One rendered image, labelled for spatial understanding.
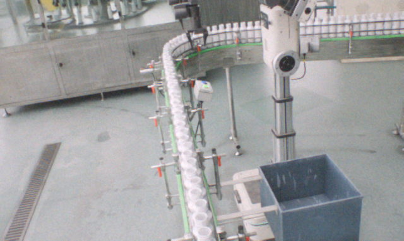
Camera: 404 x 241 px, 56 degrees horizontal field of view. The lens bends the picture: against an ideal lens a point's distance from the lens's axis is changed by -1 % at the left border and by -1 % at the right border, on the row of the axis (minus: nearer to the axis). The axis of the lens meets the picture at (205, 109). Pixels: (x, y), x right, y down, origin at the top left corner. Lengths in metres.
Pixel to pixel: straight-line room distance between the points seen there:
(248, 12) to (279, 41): 4.87
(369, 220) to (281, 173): 1.28
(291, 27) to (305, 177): 0.83
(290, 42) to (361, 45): 1.22
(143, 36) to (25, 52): 1.44
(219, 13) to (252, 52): 3.69
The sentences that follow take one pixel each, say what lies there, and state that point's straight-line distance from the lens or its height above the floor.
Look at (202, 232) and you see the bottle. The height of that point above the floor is 1.15.
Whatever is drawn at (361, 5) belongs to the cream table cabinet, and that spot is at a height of 0.79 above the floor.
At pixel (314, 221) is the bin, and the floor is 0.88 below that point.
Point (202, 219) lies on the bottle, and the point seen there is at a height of 1.14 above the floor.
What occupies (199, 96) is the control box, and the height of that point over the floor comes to 1.08.
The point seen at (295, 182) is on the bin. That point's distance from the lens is 1.77.
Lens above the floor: 1.88
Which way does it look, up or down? 25 degrees down
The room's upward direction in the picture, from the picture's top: 7 degrees counter-clockwise
